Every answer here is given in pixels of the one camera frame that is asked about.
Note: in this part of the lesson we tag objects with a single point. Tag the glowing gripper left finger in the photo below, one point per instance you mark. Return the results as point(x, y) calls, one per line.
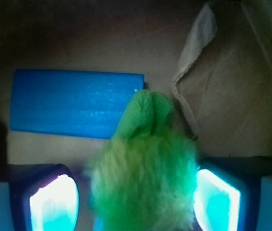
point(38, 197)

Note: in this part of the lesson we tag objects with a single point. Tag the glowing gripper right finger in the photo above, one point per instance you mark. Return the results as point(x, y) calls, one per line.
point(234, 194)

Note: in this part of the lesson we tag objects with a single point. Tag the green plush animal toy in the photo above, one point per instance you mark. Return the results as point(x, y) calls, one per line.
point(144, 178)

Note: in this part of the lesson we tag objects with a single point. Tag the blue wooden block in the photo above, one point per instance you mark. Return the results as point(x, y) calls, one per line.
point(73, 103)

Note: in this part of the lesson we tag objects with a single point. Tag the brown paper bag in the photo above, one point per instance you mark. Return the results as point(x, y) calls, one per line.
point(213, 58)

